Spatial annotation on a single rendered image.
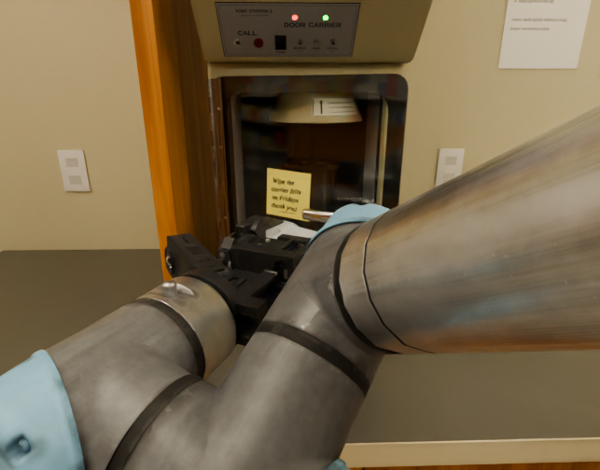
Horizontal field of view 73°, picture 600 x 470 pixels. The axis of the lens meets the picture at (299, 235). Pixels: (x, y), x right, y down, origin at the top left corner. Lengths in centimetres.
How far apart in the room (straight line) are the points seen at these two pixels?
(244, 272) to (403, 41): 44
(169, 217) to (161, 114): 15
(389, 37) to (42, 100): 93
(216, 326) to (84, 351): 9
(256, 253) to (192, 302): 9
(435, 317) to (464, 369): 58
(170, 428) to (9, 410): 7
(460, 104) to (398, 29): 60
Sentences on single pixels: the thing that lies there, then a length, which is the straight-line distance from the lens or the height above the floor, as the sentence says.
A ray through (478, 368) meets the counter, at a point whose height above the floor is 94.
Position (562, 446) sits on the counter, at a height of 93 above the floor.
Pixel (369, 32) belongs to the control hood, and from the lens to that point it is 65.
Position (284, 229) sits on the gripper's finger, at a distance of 45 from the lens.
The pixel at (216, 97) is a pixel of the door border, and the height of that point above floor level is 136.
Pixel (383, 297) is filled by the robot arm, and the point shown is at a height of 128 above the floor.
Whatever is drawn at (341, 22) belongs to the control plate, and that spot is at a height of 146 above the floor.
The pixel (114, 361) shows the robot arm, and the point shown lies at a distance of 25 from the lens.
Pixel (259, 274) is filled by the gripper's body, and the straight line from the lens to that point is 36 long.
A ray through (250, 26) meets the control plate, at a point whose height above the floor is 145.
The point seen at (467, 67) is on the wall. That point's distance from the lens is 123.
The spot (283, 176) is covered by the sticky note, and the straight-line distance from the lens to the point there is 64.
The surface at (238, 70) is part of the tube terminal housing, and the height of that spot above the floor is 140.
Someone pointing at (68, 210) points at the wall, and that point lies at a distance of 133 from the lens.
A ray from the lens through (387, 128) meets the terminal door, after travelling 58.
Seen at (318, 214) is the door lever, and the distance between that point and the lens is 57.
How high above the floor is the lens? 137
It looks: 20 degrees down
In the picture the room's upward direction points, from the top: straight up
